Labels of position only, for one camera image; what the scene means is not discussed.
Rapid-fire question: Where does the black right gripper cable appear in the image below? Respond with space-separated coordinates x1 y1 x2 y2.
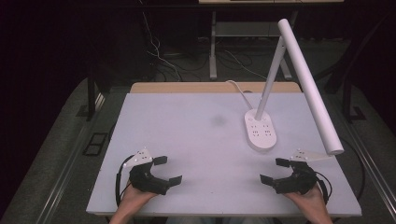
315 170 333 205

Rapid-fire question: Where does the white lamp cable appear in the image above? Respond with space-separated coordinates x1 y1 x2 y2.
225 79 254 111

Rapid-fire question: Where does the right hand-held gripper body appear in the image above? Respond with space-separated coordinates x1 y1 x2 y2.
273 148 332 196

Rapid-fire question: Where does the aluminium floor rail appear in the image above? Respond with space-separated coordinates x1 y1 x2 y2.
35 122 92 224
337 102 396 214

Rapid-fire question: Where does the black rectangular floor frame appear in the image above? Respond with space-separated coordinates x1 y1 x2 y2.
81 132 109 157

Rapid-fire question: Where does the long black floor cable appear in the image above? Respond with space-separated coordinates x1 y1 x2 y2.
338 135 366 203

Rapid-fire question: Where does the grey metal desk frame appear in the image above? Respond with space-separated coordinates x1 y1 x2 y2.
208 10 295 81

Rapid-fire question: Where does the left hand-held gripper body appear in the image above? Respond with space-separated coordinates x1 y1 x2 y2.
122 147 171 196

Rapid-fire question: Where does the person's right hand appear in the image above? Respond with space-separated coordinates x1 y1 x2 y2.
283 183 329 217

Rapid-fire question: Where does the white desk lamp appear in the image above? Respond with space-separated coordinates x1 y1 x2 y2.
243 18 346 157

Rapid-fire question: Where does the black metal stand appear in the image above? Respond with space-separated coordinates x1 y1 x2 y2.
341 77 367 123
76 77 106 122

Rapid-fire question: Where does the thin white floor cable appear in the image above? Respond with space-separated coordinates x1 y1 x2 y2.
223 49 268 80

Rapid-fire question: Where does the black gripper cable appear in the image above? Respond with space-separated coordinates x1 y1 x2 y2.
315 170 333 205
115 154 135 207

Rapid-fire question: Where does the person's left hand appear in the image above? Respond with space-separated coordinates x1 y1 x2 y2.
117 180 159 217

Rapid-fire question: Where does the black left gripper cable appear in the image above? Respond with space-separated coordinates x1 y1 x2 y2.
115 154 135 207

